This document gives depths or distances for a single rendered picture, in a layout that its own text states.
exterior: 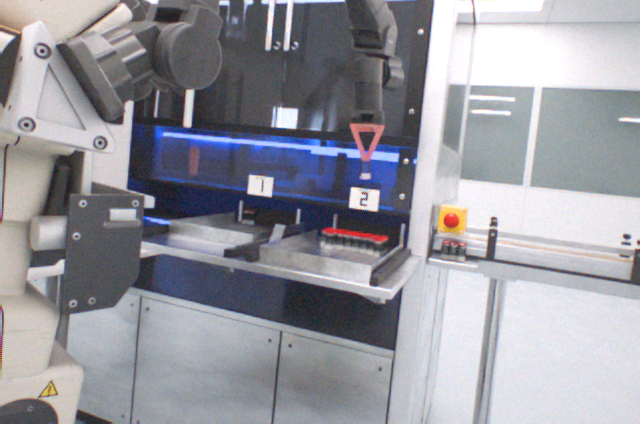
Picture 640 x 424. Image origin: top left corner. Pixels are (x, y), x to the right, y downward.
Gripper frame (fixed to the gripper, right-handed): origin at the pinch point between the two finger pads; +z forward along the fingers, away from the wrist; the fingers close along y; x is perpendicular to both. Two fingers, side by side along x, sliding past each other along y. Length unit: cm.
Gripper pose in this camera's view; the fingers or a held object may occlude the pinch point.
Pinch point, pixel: (366, 156)
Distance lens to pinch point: 95.6
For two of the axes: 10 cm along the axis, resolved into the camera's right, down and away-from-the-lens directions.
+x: -9.9, -0.3, 1.0
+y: 1.0, -1.0, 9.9
